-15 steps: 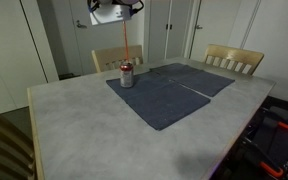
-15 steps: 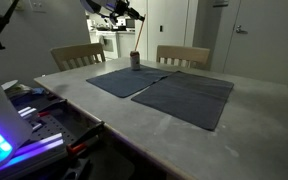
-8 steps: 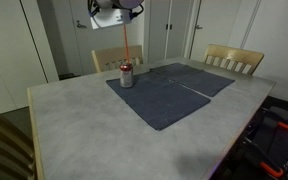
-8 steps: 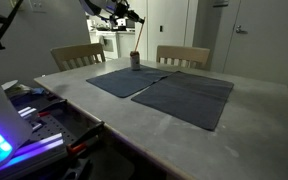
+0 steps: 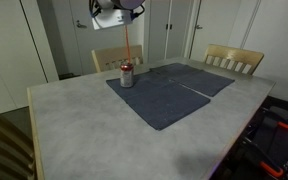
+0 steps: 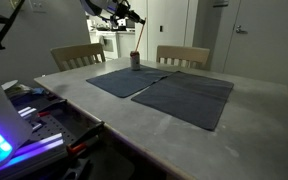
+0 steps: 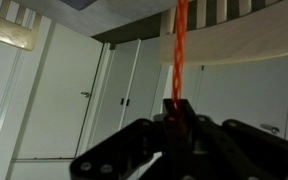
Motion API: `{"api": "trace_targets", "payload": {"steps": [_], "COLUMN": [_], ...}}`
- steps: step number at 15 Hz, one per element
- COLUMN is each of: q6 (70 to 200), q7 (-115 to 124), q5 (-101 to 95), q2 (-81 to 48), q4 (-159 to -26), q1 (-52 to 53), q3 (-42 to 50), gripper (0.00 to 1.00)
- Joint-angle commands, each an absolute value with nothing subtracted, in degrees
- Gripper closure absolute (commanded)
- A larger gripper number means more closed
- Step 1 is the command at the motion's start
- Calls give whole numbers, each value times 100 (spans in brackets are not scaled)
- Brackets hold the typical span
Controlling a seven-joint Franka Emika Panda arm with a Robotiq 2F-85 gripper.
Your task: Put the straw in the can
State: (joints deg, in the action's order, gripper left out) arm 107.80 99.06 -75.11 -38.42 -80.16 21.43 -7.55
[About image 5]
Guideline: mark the dark perforated mounting plate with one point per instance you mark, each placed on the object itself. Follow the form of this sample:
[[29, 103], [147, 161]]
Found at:
[[274, 143]]

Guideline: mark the orange black bar clamp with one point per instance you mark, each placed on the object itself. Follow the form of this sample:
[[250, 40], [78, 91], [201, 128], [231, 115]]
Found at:
[[285, 126], [270, 170]]

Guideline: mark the white cabinet door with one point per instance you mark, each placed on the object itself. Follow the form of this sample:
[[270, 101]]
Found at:
[[157, 33], [180, 33]]

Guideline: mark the dark blue woven placemat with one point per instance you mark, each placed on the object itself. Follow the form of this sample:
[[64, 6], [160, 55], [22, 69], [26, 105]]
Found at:
[[200, 80], [164, 106]]

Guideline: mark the orange red drinking straw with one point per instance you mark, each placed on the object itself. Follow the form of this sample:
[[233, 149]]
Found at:
[[127, 43]]

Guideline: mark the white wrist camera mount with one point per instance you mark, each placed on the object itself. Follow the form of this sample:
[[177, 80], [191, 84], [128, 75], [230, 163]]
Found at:
[[112, 19]]

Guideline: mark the light wooden slat-back chair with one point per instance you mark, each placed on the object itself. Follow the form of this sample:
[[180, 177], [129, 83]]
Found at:
[[110, 55], [234, 53], [4, 150]]

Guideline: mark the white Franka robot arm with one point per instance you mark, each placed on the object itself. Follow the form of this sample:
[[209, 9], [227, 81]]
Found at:
[[127, 3]]

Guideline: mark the red silver soda can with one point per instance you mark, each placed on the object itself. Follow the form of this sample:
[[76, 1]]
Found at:
[[126, 76]]

